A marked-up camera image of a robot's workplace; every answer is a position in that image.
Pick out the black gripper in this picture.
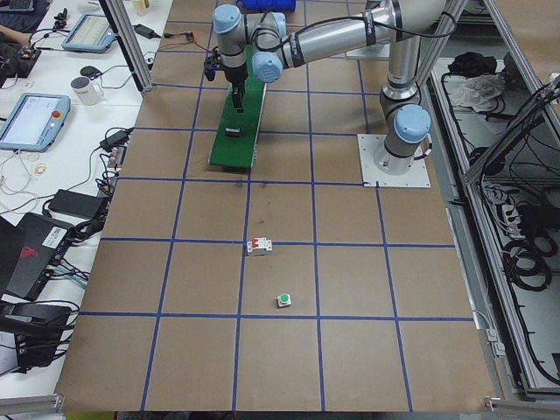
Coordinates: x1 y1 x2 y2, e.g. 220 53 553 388
223 65 248 113

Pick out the dark brown cylindrical capacitor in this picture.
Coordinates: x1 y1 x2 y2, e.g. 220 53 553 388
224 127 242 137

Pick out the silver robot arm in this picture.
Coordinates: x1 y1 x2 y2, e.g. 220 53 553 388
204 1 457 175

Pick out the green conveyor belt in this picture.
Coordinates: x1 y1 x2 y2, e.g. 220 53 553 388
208 45 266 170

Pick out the blue plastic bin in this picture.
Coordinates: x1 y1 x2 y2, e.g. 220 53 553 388
240 0 297 11

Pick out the white mug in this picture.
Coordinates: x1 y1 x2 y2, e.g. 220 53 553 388
70 76 104 106

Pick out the upper teach pendant tablet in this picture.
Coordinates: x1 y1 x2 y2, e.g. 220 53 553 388
61 14 116 53

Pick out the teach pendant tablet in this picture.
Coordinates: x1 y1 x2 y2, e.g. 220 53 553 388
1 93 71 152
61 14 116 53

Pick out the white red circuit breaker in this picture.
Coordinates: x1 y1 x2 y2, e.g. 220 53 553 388
246 237 273 256

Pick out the black power adapter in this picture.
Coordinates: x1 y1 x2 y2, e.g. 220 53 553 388
48 189 109 220

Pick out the lower teach pendant tablet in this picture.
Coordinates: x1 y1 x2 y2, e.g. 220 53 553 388
1 93 71 152

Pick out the black laptop red logo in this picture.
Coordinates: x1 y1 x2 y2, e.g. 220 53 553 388
6 213 74 301

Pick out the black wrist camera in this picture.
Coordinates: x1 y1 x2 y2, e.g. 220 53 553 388
204 49 222 81

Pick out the red black wire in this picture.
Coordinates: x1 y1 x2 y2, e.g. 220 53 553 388
162 31 220 56

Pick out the aluminium frame post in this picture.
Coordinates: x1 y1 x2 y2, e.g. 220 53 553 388
100 0 153 95

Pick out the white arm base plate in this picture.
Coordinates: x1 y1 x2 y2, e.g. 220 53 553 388
346 44 390 61
357 134 431 188

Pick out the green push button switch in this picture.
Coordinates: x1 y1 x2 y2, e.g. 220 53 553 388
276 293 292 308

